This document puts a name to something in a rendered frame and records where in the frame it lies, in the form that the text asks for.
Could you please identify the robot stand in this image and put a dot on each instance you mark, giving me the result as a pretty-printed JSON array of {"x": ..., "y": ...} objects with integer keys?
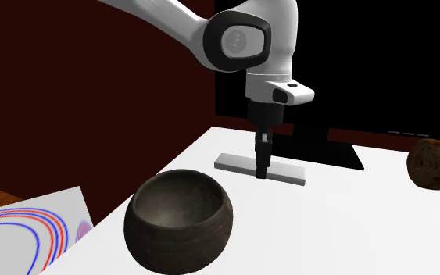
[{"x": 10, "y": 243}]

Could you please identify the black monitor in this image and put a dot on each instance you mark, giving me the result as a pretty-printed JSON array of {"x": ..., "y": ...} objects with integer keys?
[{"x": 372, "y": 61}]

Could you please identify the brown lumpy bread loaf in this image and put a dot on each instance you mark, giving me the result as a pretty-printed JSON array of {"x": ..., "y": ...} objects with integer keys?
[{"x": 429, "y": 163}]

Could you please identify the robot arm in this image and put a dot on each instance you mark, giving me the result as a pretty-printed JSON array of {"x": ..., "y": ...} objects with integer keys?
[{"x": 276, "y": 42}]

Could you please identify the dark brown round bowl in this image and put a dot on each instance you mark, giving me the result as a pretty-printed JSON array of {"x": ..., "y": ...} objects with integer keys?
[{"x": 177, "y": 228}]

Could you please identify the light grey flat bar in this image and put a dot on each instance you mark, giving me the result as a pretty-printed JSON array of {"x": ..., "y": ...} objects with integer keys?
[{"x": 235, "y": 164}]

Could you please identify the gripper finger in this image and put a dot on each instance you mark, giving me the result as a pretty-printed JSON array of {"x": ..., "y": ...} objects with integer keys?
[{"x": 262, "y": 160}]

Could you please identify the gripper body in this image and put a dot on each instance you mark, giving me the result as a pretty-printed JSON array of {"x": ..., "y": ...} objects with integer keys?
[{"x": 265, "y": 114}]

